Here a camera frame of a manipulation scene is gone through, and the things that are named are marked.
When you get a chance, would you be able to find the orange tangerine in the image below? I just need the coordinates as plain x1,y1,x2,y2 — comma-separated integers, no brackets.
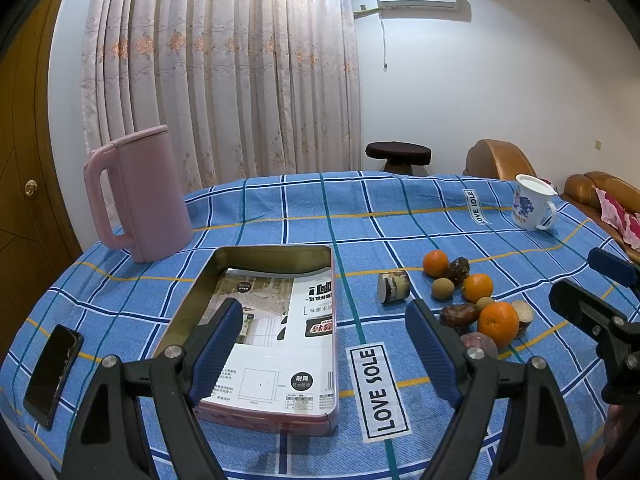
477,302,520,349
462,273,494,304
422,249,449,278

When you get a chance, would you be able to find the dark brown chestnut fruit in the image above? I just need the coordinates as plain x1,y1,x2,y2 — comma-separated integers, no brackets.
439,302,480,335

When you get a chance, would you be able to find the dark wrinkled passion fruit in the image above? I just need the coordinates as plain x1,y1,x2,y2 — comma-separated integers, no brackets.
446,257,470,287

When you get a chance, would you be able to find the tan round longan fruit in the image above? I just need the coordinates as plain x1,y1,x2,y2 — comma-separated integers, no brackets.
475,297,495,311
431,278,456,301

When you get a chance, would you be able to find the small printed cylinder can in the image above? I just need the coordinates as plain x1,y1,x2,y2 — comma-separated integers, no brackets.
378,270,410,304

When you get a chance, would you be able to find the purple passion fruit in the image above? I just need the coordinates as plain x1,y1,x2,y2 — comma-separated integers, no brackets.
460,332,499,359

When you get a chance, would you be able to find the pink floral cloth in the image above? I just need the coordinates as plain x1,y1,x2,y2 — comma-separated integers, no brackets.
596,188,640,250

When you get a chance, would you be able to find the black smartphone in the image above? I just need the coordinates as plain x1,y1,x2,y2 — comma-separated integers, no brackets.
23,325,84,430

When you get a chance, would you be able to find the white blue printed mug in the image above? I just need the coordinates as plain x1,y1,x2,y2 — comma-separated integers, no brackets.
512,174,558,231

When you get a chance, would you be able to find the blue plaid tablecloth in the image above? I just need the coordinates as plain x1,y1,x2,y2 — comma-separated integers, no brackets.
1,172,639,479

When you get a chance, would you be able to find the brown leather sofa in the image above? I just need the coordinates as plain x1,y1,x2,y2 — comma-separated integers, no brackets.
463,138,640,265

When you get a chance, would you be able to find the pink metal tin box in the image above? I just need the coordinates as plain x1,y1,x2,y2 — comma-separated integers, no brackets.
155,245,338,436

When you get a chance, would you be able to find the wooden door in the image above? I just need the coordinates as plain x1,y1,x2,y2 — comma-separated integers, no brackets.
0,0,80,356

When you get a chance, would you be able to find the dark round stool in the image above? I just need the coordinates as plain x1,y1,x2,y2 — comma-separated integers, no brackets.
366,141,432,176

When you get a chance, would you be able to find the pink electric kettle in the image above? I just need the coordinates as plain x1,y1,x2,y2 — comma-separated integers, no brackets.
84,125,193,263

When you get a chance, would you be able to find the brass door knob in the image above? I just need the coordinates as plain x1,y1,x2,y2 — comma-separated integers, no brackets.
24,179,38,198

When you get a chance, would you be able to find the floral pink curtain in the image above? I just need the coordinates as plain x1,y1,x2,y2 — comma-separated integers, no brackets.
81,0,362,191

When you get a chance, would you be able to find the hanging power cord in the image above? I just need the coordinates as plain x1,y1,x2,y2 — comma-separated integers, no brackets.
378,8,391,73

